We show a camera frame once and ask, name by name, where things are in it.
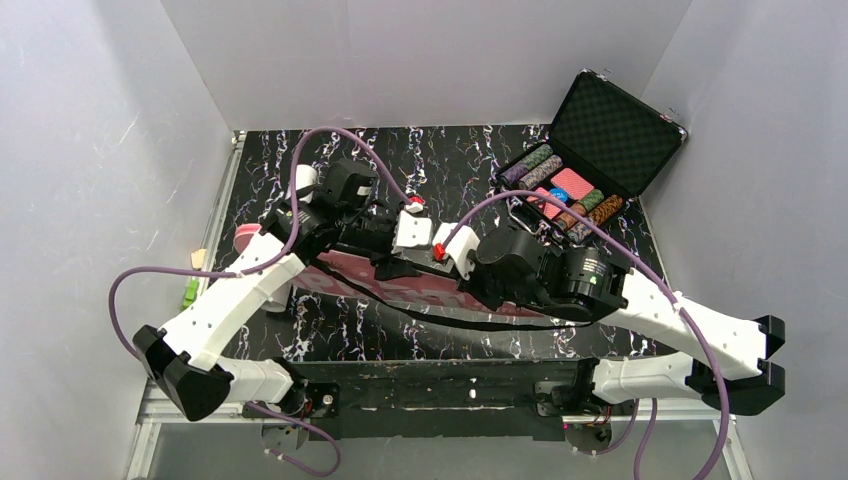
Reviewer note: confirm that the black poker chip case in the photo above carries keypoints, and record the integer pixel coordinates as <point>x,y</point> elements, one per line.
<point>610,138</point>

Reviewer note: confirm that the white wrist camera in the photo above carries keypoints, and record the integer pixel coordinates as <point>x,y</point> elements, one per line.
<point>455,242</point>
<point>412,232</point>

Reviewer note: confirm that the pink racket bag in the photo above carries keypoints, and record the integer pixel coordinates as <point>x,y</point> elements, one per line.
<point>428,290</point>

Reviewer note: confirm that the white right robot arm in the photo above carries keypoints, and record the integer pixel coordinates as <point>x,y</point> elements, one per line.
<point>711,351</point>

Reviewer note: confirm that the pink playing card deck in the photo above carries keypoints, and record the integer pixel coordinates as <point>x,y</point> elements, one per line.
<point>575,186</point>

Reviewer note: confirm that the green clip on wall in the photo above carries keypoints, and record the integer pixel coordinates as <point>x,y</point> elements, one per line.
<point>190,293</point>

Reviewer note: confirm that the white shuttlecock tube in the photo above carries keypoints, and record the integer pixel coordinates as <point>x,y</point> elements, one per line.
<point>306,176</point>

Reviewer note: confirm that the tan wooden block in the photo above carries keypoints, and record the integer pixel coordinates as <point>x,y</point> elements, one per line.
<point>197,258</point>

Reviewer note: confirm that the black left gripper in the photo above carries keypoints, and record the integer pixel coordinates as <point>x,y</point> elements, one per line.
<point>391,263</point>

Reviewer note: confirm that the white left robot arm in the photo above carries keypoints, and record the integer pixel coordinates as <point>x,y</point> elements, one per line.
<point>184,356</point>

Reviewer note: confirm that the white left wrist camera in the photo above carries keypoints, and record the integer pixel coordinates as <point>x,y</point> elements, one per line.
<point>412,232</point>

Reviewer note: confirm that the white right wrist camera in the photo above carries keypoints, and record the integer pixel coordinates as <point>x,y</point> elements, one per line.
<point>455,242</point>

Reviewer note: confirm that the blue dealer chip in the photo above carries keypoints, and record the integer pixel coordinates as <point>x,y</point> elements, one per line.
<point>560,194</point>

